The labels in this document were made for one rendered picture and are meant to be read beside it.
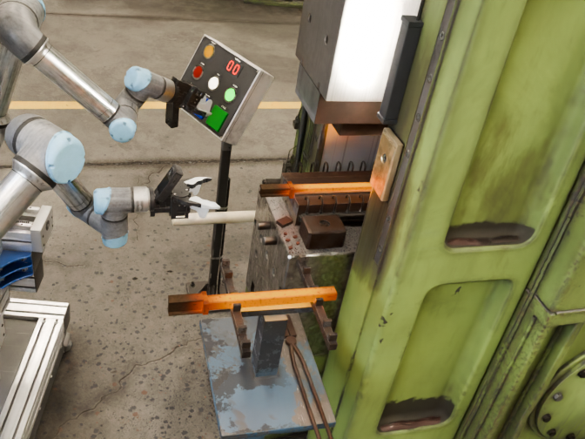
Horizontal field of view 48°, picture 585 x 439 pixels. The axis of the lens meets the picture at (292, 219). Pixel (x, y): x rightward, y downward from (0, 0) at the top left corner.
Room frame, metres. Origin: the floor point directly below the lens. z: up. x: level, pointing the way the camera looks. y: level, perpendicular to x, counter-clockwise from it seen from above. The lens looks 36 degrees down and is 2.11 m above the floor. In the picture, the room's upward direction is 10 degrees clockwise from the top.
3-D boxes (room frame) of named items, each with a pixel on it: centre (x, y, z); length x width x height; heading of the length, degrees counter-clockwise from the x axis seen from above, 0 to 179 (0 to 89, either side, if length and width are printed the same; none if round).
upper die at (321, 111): (1.80, -0.17, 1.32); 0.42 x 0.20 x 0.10; 112
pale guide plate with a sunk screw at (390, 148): (1.48, -0.21, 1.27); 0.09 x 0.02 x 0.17; 22
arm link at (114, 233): (1.52, 0.53, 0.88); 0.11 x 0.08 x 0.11; 59
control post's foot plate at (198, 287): (2.22, 0.31, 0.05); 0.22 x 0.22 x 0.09; 22
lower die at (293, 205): (1.80, -0.17, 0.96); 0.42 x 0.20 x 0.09; 112
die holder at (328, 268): (1.76, -0.20, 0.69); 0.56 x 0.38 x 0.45; 112
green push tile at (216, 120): (2.06, 0.32, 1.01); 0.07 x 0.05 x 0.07; 47
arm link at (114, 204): (1.51, 0.52, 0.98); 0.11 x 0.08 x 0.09; 112
